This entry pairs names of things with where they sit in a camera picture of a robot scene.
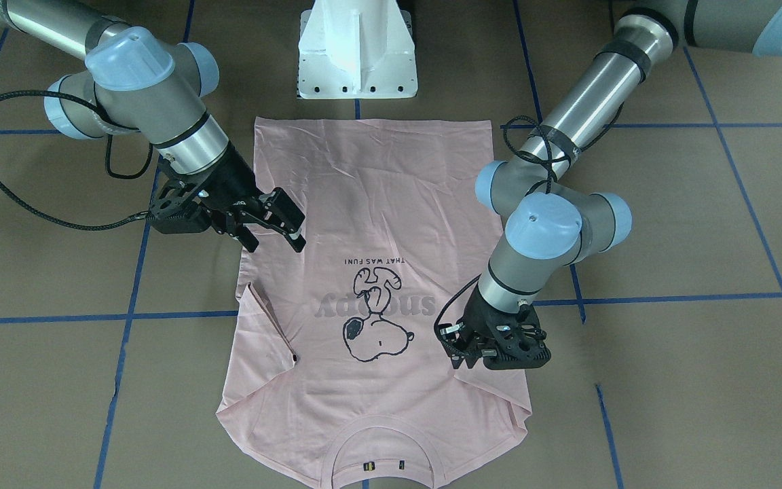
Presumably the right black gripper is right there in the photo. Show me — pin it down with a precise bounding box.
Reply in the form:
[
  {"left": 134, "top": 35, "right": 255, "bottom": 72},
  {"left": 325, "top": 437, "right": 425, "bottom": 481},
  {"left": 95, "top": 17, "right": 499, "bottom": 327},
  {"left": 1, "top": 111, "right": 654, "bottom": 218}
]
[{"left": 198, "top": 146, "right": 306, "bottom": 253}]

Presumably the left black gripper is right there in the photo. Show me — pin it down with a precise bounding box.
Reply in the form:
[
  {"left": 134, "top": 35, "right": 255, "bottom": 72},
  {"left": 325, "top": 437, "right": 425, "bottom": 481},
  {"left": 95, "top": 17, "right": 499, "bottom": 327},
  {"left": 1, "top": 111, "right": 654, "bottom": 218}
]
[{"left": 453, "top": 289, "right": 530, "bottom": 360}]

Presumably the pink snoopy t-shirt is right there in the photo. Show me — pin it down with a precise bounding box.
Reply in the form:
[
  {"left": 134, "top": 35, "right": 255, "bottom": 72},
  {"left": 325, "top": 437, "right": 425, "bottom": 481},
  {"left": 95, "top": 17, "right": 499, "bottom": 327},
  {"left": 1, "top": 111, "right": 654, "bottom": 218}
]
[{"left": 215, "top": 118, "right": 532, "bottom": 488}]

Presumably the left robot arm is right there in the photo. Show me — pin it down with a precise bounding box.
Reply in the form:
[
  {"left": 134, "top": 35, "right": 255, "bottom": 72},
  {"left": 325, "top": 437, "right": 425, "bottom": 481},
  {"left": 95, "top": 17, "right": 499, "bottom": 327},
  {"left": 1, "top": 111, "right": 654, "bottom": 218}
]
[{"left": 434, "top": 1, "right": 782, "bottom": 369}]

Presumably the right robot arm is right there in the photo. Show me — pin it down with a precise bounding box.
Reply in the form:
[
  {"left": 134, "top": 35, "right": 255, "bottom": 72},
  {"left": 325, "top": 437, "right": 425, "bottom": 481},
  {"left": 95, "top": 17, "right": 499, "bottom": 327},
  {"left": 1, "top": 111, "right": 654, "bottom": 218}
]
[{"left": 0, "top": 1, "right": 306, "bottom": 253}]

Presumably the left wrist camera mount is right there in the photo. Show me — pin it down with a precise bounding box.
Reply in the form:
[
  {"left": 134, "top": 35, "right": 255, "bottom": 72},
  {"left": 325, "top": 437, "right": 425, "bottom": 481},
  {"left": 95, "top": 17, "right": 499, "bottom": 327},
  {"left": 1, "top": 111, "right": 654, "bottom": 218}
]
[{"left": 482, "top": 303, "right": 552, "bottom": 371}]

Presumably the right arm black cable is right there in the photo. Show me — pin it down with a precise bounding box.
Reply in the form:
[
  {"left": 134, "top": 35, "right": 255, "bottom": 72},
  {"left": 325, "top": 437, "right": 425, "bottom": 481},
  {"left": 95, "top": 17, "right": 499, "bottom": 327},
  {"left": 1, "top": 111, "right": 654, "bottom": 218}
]
[{"left": 0, "top": 90, "right": 155, "bottom": 231}]

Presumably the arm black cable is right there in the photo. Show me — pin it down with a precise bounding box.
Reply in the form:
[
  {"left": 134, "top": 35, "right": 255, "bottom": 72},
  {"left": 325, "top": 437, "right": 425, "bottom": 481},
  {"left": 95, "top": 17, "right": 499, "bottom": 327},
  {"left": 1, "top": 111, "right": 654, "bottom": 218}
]
[
  {"left": 0, "top": 90, "right": 155, "bottom": 231},
  {"left": 433, "top": 114, "right": 626, "bottom": 371}
]

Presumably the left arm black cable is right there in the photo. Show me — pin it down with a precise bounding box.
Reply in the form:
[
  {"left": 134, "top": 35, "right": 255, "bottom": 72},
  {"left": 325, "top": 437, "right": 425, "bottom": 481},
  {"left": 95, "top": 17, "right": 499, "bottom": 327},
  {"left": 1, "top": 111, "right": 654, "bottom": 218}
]
[{"left": 433, "top": 114, "right": 626, "bottom": 371}]

